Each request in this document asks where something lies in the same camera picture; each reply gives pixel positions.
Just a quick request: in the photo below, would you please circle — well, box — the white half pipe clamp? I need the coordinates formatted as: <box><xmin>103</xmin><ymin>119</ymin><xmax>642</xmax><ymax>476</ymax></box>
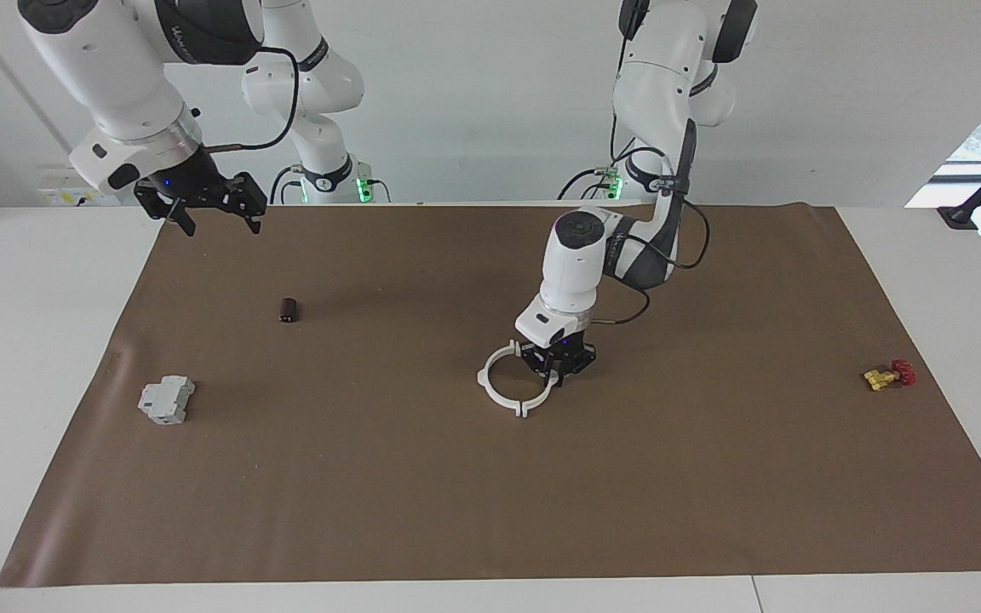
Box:
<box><xmin>478</xmin><ymin>341</ymin><xmax>531</xmax><ymax>420</ymax></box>
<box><xmin>511</xmin><ymin>341</ymin><xmax>562</xmax><ymax>420</ymax></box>

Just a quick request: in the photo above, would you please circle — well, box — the brown table mat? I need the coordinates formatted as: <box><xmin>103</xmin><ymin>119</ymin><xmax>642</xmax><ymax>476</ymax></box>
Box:
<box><xmin>0</xmin><ymin>203</ymin><xmax>981</xmax><ymax>588</ymax></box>

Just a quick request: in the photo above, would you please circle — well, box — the grey circuit breaker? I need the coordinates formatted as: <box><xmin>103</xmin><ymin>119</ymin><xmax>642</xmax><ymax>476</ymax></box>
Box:
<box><xmin>138</xmin><ymin>375</ymin><xmax>197</xmax><ymax>426</ymax></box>

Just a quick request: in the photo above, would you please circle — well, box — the black right base cable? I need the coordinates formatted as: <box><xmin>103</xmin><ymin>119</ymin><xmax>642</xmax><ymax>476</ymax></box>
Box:
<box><xmin>269</xmin><ymin>164</ymin><xmax>306</xmax><ymax>205</ymax></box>

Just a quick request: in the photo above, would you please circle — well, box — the black base cable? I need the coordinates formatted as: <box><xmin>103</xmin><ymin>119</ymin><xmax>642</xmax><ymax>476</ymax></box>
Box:
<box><xmin>557</xmin><ymin>166</ymin><xmax>621</xmax><ymax>202</ymax></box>
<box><xmin>269</xmin><ymin>164</ymin><xmax>306</xmax><ymax>205</ymax></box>

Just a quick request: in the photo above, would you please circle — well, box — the white wall socket box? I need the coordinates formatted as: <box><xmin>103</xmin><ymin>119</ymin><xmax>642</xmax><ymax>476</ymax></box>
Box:
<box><xmin>37</xmin><ymin>166</ymin><xmax>138</xmax><ymax>208</ymax></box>

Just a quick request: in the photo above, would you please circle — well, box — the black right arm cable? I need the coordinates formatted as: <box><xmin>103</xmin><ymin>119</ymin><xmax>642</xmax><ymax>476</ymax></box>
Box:
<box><xmin>201</xmin><ymin>47</ymin><xmax>300</xmax><ymax>154</ymax></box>

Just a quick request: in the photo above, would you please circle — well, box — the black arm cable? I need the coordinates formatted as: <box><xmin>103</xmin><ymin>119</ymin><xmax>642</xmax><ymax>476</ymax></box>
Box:
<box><xmin>201</xmin><ymin>47</ymin><xmax>300</xmax><ymax>154</ymax></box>
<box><xmin>593</xmin><ymin>26</ymin><xmax>711</xmax><ymax>326</ymax></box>

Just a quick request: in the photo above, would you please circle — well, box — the black left base cable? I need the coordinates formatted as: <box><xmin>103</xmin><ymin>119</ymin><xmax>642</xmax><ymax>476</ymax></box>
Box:
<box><xmin>557</xmin><ymin>166</ymin><xmax>621</xmax><ymax>202</ymax></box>

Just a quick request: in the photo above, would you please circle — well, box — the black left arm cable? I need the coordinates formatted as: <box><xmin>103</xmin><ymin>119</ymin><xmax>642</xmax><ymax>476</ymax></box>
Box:
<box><xmin>593</xmin><ymin>26</ymin><xmax>711</xmax><ymax>326</ymax></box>

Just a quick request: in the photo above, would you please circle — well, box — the brass valve red handle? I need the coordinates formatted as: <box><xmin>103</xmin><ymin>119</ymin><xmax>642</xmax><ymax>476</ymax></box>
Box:
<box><xmin>863</xmin><ymin>359</ymin><xmax>918</xmax><ymax>392</ymax></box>

